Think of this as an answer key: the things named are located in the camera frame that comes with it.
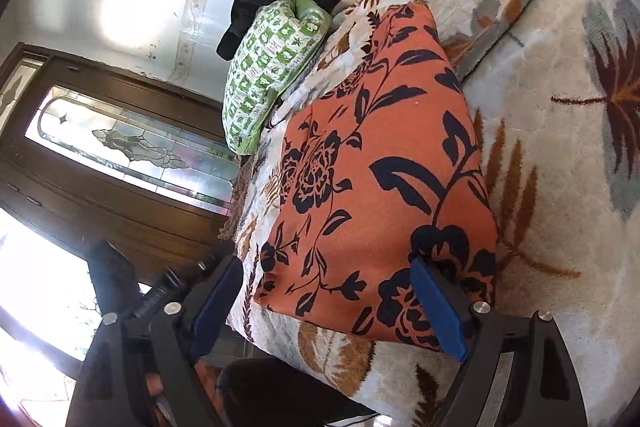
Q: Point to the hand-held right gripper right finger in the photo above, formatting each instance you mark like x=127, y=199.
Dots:
x=440, y=312

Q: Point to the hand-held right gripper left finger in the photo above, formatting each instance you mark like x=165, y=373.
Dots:
x=217, y=302

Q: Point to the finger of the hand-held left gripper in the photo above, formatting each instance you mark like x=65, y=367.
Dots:
x=165, y=284

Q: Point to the orange black floral shirt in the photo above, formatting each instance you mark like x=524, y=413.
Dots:
x=375, y=167

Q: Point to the person's dark clothed leg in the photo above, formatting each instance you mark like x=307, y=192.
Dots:
x=280, y=392

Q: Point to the wooden stained glass door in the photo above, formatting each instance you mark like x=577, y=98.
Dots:
x=100, y=167

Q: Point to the cream leaf print blanket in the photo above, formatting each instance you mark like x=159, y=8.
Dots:
x=550, y=207

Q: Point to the green white patterned pillow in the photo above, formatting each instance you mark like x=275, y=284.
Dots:
x=265, y=67

